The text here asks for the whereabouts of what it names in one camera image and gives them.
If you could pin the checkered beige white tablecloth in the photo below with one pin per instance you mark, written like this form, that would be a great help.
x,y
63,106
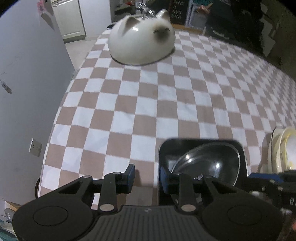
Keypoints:
x,y
112,114

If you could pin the cream two-handled ceramic bowl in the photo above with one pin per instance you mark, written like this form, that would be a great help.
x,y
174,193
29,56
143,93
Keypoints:
x,y
276,163

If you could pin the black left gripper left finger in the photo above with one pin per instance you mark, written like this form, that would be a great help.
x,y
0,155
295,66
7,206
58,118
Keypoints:
x,y
114,184

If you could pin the white cat-shaped ceramic lid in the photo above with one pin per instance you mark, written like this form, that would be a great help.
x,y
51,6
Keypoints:
x,y
141,40

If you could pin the white kitchen cabinet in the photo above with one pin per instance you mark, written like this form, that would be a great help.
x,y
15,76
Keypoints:
x,y
69,19

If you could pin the white framed panel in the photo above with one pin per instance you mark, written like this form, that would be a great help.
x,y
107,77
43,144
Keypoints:
x,y
195,19

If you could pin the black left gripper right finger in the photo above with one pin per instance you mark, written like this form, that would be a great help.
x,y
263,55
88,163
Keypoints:
x,y
177,190

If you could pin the white wall power socket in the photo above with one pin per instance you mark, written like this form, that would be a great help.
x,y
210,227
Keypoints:
x,y
35,147

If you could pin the round stainless steel bowl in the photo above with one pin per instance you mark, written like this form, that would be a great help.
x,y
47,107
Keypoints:
x,y
219,160

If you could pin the floral white yellow plate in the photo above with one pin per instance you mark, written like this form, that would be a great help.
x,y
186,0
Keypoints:
x,y
288,149

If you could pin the black have a nice day sign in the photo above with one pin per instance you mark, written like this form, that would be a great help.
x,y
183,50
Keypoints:
x,y
178,11

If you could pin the square black metal tray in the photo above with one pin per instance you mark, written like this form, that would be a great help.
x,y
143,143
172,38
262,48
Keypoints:
x,y
172,149

